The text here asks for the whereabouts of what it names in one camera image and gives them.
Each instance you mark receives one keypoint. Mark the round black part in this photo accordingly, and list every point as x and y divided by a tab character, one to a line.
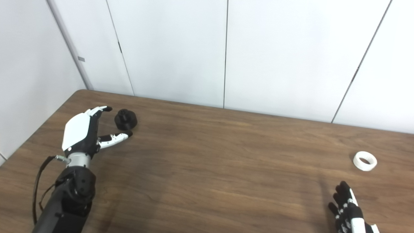
125	120

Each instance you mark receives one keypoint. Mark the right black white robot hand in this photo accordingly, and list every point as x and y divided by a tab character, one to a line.
351	213

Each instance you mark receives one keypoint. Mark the grey wall corner trim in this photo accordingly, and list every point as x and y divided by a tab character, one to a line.
69	45

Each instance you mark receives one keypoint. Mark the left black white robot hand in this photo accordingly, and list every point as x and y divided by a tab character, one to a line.
77	132

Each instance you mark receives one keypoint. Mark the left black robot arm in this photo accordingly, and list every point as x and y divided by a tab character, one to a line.
74	194

